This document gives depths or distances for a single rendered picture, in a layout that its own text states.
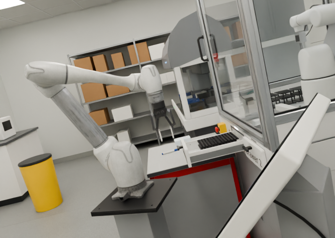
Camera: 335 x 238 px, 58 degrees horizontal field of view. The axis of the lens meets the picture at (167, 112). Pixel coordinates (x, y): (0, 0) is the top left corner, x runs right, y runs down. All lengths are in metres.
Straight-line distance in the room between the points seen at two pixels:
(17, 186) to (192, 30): 3.41
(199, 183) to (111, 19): 4.62
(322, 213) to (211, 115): 1.89
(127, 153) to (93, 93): 4.19
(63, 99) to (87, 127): 0.21
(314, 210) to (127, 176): 0.99
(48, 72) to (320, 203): 1.22
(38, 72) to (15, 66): 5.08
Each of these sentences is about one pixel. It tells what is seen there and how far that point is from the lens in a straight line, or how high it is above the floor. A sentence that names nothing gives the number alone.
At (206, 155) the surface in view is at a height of 0.86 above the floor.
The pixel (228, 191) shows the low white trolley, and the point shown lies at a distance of 2.09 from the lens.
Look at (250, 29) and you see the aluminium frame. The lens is 1.27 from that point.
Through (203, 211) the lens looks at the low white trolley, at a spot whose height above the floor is 0.41.
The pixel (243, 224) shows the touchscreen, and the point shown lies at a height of 1.03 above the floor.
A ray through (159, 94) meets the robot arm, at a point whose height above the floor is 1.25.
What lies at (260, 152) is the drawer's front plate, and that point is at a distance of 1.44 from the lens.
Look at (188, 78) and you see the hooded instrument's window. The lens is 2.59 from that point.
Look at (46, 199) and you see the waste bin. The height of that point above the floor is 0.14.
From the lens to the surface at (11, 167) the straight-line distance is 4.82.
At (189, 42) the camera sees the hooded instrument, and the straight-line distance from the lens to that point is 2.58.
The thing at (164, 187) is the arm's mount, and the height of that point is 0.78.
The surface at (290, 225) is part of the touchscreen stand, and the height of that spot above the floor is 0.92.
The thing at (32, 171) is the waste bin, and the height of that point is 0.54.
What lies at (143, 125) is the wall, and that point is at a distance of 6.13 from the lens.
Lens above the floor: 1.39
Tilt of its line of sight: 9 degrees down
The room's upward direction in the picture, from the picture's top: 14 degrees counter-clockwise
